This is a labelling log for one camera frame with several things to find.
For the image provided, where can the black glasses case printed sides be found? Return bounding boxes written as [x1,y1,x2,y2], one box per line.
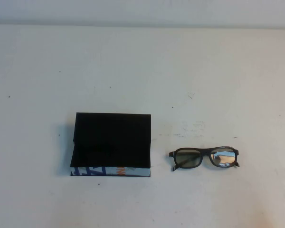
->
[70,112,152,178]

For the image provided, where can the black framed glasses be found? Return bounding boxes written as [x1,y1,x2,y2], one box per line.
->
[168,146,241,172]

